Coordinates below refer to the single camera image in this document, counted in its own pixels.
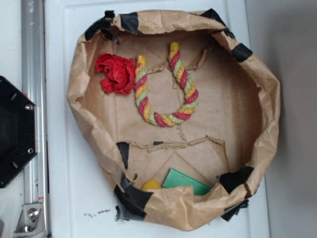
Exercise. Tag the green block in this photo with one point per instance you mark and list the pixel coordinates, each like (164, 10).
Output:
(176, 178)

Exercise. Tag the yellow round block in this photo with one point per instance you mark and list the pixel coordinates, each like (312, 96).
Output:
(151, 184)

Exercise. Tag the brown paper bag bin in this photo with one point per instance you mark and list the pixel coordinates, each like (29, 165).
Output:
(228, 143)

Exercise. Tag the red crumpled cloth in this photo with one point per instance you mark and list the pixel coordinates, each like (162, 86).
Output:
(120, 73)

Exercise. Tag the white plastic tray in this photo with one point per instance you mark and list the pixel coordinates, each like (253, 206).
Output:
(82, 204)

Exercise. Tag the multicolour twisted rope toy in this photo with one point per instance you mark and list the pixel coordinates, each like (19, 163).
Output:
(182, 78)

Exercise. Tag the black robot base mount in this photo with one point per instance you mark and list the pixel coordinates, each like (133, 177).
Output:
(17, 131)

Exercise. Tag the aluminium extrusion rail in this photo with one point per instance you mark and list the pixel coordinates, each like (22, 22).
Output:
(34, 85)

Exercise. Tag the metal corner bracket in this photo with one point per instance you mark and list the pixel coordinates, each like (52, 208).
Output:
(31, 222)

